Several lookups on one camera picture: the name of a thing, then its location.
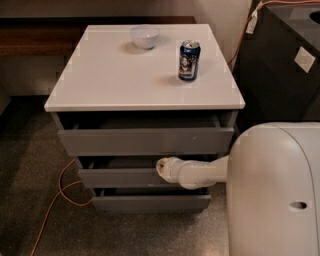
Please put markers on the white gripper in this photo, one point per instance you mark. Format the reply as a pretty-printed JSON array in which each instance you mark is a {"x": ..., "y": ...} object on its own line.
[{"x": 170, "y": 169}]

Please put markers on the grey drawer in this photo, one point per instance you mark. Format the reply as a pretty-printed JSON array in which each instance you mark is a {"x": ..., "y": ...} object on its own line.
[
  {"x": 146, "y": 141},
  {"x": 170, "y": 199},
  {"x": 142, "y": 173}
]

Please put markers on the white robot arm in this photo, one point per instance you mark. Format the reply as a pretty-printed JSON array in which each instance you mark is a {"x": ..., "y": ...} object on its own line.
[{"x": 272, "y": 177}]

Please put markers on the grey top drawer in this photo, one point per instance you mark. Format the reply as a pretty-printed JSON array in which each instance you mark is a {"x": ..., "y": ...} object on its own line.
[{"x": 146, "y": 141}]

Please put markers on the grey bottom drawer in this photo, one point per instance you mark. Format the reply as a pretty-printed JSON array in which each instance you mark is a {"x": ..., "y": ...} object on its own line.
[{"x": 170, "y": 199}]

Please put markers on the white top drawer cabinet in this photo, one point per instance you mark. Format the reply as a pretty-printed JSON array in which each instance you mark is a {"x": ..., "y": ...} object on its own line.
[{"x": 110, "y": 83}]

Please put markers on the blue soda can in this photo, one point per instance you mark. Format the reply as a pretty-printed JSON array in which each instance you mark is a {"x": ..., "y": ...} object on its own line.
[{"x": 188, "y": 60}]

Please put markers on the white bowl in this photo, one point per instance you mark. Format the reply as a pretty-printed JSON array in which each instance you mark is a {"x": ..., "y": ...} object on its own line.
[{"x": 145, "y": 36}]

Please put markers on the dark grey bin cabinet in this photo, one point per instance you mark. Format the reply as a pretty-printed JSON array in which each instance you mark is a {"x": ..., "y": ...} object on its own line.
[{"x": 274, "y": 87}]

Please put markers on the white label on bin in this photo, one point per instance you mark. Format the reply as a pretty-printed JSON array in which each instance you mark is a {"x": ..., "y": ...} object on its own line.
[{"x": 304, "y": 59}]

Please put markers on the dark wooden bench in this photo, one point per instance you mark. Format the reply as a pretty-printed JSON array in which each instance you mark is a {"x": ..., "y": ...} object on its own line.
[{"x": 58, "y": 36}]

